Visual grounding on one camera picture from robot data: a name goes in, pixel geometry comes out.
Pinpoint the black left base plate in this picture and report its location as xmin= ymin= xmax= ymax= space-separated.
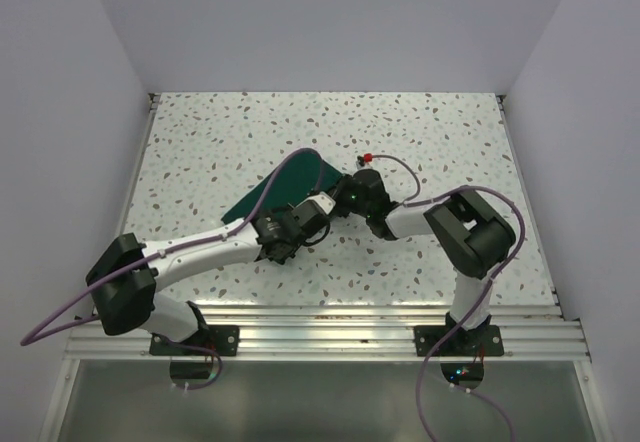
xmin=149 ymin=325 xmax=240 ymax=357

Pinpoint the dark green surgical cloth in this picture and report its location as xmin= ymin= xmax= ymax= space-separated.
xmin=221 ymin=148 xmax=343 ymax=224

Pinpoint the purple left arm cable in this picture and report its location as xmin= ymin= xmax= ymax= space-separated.
xmin=19 ymin=147 xmax=326 ymax=393

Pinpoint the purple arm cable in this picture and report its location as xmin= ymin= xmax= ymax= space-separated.
xmin=19 ymin=147 xmax=326 ymax=393
xmin=372 ymin=152 xmax=526 ymax=442

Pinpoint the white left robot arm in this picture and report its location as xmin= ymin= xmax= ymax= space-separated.
xmin=86 ymin=200 xmax=317 ymax=355

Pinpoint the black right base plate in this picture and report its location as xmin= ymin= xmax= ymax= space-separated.
xmin=413 ymin=325 xmax=505 ymax=357

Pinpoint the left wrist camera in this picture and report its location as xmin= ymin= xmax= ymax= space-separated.
xmin=292 ymin=192 xmax=336 ymax=238

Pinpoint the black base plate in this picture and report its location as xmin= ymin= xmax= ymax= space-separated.
xmin=413 ymin=325 xmax=505 ymax=357
xmin=149 ymin=325 xmax=240 ymax=357

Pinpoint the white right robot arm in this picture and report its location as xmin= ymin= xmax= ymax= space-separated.
xmin=328 ymin=169 xmax=517 ymax=355

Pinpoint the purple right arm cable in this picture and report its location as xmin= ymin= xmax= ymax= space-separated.
xmin=372 ymin=152 xmax=526 ymax=442

